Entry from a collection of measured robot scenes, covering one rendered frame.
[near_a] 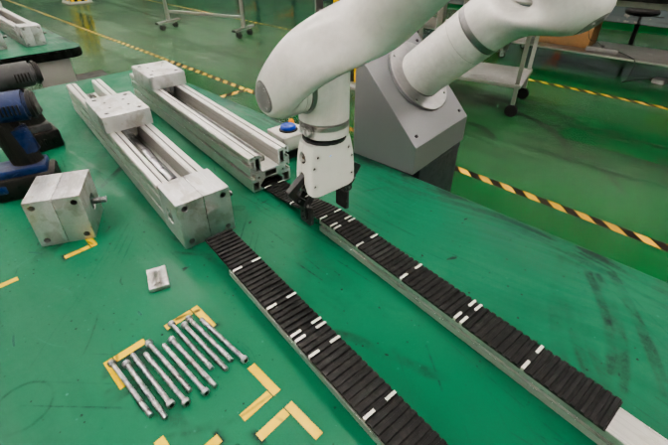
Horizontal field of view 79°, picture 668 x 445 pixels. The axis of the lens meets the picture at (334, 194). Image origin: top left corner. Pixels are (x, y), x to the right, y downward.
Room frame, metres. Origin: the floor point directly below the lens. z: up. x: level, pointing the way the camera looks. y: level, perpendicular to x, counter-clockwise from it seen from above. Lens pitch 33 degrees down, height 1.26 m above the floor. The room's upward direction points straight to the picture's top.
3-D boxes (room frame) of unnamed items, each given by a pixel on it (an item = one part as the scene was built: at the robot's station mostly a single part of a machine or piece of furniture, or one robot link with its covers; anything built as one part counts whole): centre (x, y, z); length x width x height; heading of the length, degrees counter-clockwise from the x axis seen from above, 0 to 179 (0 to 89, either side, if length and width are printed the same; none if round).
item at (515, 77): (3.61, -1.18, 0.50); 1.03 x 0.55 x 1.01; 58
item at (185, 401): (0.31, 0.22, 0.78); 0.11 x 0.01 x 0.01; 48
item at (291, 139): (0.96, 0.12, 0.81); 0.10 x 0.08 x 0.06; 130
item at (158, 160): (0.97, 0.54, 0.82); 0.80 x 0.10 x 0.09; 40
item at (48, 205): (0.63, 0.49, 0.83); 0.11 x 0.10 x 0.10; 108
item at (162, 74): (1.29, 0.55, 0.87); 0.16 x 0.11 x 0.07; 40
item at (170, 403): (0.31, 0.23, 0.78); 0.11 x 0.01 x 0.01; 47
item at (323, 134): (0.63, 0.02, 0.99); 0.09 x 0.08 x 0.03; 130
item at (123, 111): (0.97, 0.54, 0.87); 0.16 x 0.11 x 0.07; 40
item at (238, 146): (1.09, 0.40, 0.82); 0.80 x 0.10 x 0.09; 40
